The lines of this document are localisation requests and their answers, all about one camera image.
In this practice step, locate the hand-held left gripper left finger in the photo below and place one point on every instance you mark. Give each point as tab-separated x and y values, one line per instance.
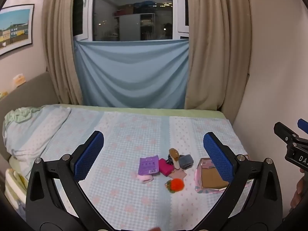
89	156

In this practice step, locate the pale green crumpled cloth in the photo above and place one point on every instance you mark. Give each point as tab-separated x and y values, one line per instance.
18	114

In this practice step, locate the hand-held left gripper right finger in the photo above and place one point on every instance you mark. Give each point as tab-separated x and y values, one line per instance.
217	158

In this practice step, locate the magenta cloth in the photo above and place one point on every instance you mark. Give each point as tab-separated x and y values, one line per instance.
164	168

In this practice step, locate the pale green bed sheet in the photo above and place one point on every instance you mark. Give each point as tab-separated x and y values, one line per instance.
144	112

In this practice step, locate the beige curtain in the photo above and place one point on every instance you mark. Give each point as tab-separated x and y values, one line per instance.
60	53
216	53

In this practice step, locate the light blue hanging cloth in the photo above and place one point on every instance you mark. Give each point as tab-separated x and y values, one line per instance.
132	77

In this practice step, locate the grey cloth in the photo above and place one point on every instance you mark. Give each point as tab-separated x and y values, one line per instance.
186	161

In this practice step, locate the dusty pink small cloth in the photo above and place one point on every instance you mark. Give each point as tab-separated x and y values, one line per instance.
179	173

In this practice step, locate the cardboard box with pink print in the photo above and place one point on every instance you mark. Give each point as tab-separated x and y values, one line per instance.
211	180

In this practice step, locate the white framed window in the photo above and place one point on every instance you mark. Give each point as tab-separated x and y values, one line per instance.
87	9

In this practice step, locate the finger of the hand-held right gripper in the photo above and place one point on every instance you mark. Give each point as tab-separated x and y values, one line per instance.
285	132
303	125

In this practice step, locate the framed wall poster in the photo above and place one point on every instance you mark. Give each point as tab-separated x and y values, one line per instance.
14	28

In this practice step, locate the person's right hand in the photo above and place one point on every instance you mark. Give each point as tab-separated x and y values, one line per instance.
298	192

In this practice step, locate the white padded bedding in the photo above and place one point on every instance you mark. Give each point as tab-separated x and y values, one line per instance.
14	187

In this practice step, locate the light pink cloth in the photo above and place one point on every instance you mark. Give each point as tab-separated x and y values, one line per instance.
145	178

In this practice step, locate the pale yellow small object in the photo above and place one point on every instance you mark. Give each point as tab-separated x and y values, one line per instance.
19	80

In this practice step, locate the checked blue pink blanket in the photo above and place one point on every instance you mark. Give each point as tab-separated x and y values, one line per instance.
132	130

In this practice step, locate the purple plastic packet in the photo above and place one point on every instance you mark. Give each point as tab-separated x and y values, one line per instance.
148	164

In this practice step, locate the brown plush toy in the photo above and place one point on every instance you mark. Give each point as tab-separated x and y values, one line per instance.
173	153

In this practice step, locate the light blue dotted pillow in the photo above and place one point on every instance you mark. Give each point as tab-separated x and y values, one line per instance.
36	134

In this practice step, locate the orange fluffy pompom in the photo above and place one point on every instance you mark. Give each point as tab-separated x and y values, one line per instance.
177	185

